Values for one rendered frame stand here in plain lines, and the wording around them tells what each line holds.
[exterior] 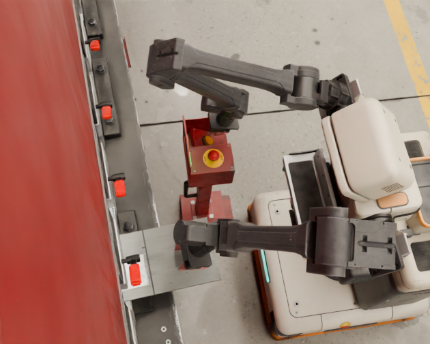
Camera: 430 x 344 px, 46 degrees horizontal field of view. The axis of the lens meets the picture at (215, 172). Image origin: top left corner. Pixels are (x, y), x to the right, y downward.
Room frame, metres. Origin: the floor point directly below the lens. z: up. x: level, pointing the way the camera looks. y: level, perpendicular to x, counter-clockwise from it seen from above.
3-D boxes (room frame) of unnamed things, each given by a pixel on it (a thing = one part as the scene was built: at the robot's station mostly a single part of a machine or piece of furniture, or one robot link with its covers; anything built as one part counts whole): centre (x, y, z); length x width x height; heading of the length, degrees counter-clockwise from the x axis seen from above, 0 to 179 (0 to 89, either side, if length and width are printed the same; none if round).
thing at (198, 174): (0.80, 0.03, 0.75); 0.20 x 0.16 x 0.18; 16
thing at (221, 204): (0.80, 0.01, 0.06); 0.25 x 0.20 x 0.12; 106
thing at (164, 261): (0.33, 0.10, 1.00); 0.26 x 0.18 x 0.01; 111
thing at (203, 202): (0.80, 0.03, 0.39); 0.05 x 0.05 x 0.54; 16
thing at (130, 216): (0.34, 0.19, 0.89); 0.30 x 0.05 x 0.03; 21
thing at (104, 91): (0.87, 0.40, 0.89); 0.30 x 0.05 x 0.03; 21
